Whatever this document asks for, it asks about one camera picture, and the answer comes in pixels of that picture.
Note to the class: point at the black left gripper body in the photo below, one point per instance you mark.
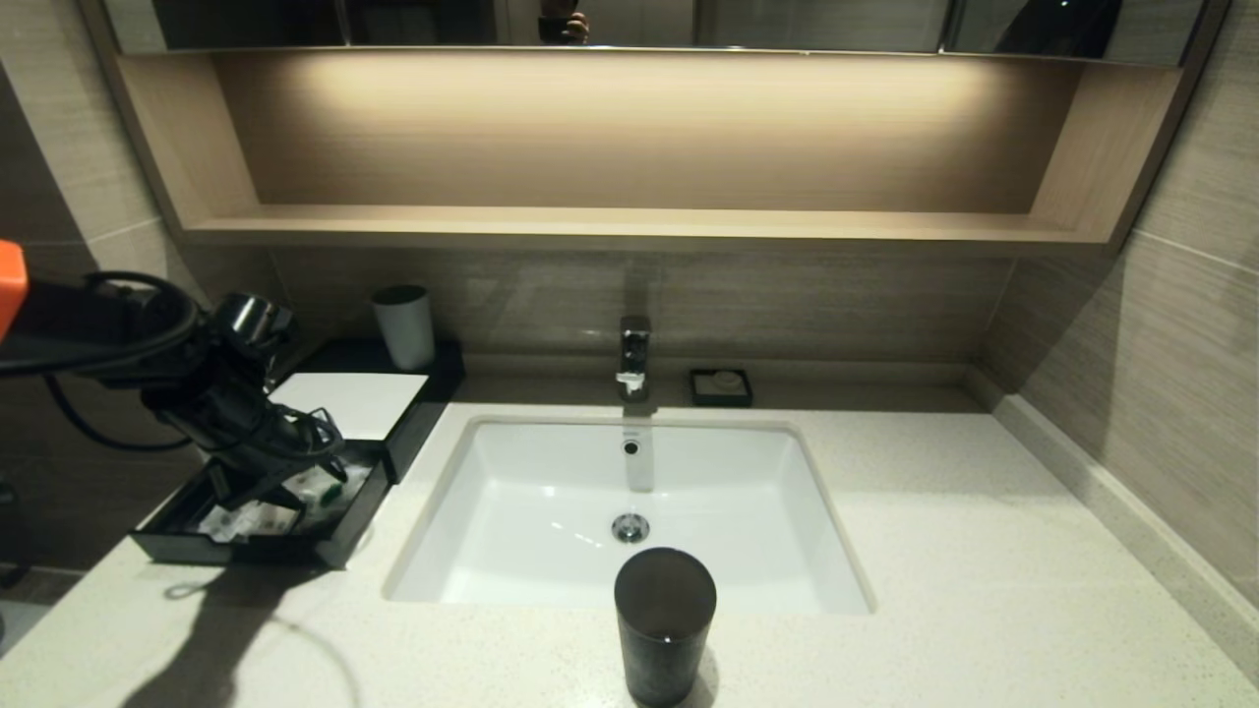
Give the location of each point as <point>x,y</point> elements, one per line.
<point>251,428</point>

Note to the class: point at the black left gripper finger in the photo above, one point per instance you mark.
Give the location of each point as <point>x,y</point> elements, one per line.
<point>280,498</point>
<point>228,484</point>

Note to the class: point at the white packet with green label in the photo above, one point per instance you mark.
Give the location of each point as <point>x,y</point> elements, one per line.
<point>329,487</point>

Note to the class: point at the black pull-out drawer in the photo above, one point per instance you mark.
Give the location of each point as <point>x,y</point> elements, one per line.
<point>349,539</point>

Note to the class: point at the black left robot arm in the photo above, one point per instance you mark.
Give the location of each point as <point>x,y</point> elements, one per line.
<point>98,329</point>

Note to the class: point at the black drawer box case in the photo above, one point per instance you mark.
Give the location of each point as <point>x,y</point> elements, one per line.
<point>438,388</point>

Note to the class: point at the white cup with dark rim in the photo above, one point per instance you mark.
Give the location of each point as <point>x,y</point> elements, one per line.
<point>405,329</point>

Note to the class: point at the white sink basin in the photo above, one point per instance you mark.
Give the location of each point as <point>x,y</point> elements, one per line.
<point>531,511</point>

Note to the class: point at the chrome drain plug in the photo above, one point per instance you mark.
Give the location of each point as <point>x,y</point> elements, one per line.
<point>630,528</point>

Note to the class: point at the chrome faucet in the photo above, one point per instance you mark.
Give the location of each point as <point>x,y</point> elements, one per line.
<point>634,359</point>

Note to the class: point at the black cup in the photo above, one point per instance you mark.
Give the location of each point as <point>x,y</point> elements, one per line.
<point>664,629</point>

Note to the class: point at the black soap dish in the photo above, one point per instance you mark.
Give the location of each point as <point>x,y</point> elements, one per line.
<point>700,393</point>

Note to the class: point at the beige soap bar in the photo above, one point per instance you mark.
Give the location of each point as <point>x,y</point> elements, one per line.
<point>727,381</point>

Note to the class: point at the mirror cabinet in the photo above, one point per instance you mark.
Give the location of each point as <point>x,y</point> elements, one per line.
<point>816,25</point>

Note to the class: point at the wooden wall shelf niche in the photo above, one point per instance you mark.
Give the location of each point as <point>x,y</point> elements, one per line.
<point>629,228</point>

